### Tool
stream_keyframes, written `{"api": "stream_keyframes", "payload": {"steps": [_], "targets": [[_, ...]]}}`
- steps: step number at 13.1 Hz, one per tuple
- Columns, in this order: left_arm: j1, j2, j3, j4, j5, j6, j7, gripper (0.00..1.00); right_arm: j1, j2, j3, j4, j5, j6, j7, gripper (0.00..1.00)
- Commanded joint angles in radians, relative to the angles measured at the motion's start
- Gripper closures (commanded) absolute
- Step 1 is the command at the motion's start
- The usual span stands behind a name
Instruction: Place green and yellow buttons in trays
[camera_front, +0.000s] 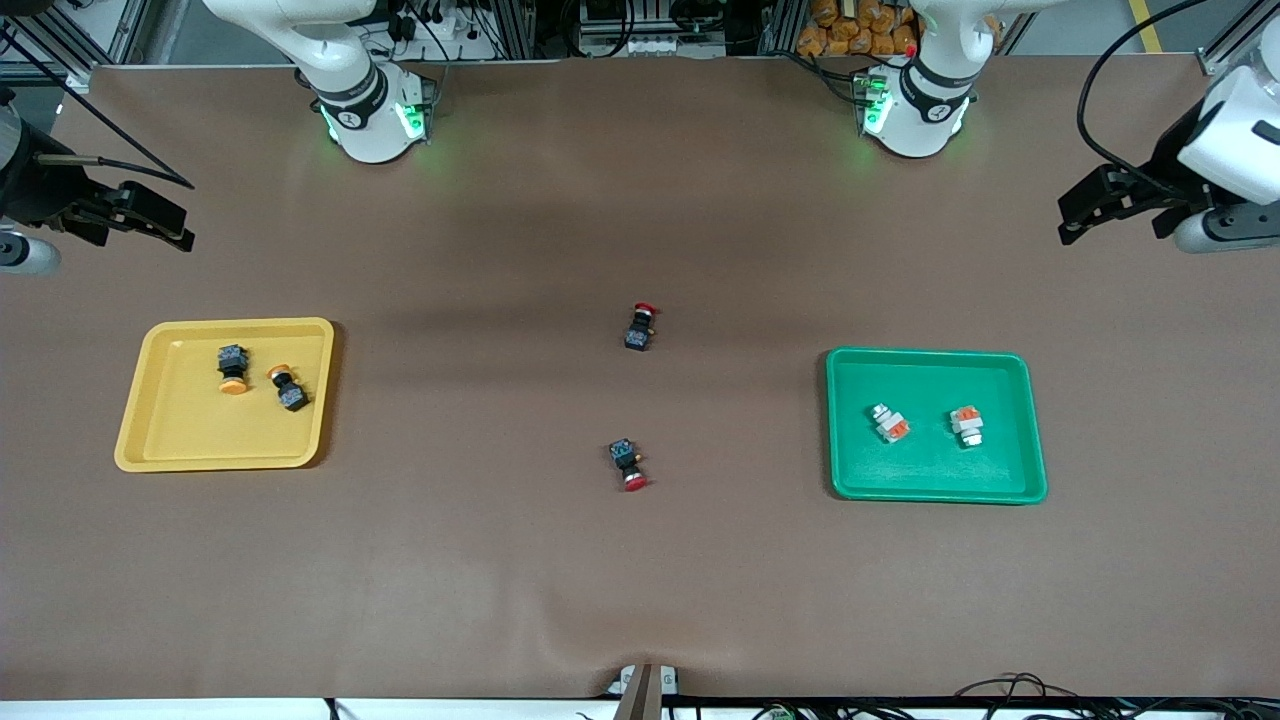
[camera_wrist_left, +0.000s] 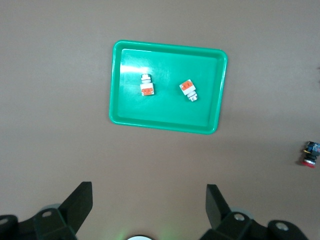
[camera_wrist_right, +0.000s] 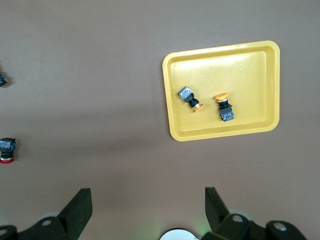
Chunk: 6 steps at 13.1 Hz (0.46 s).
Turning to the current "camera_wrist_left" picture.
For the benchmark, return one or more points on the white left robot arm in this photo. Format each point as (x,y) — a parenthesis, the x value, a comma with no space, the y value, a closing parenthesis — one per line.
(140,238)

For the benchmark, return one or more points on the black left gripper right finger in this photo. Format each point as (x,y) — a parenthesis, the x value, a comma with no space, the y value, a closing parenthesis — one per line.
(217,210)

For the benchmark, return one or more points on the brown table mat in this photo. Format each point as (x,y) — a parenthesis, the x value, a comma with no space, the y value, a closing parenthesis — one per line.
(50,100)

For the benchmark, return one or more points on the green plastic tray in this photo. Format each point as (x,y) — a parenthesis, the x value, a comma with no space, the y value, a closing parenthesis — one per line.
(165,115)

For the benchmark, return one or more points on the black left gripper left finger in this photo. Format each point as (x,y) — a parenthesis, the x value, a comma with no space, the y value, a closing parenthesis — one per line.
(75,207)

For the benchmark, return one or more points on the white orange switch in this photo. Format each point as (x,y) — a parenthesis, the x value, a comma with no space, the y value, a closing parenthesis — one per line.
(147,88)
(188,88)

